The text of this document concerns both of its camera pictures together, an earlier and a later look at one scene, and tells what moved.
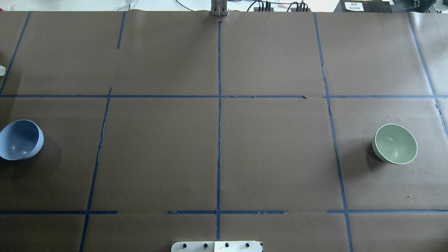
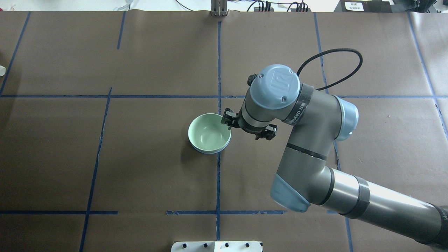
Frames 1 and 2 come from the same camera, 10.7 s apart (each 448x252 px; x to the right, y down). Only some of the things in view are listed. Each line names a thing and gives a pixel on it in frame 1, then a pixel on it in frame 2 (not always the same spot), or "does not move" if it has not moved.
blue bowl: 20,140 -> 210,152
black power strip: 271,9 does not move
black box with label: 364,6 does not move
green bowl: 394,144 -> 207,132
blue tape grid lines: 89,212 does not move
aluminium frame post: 219,8 does not move
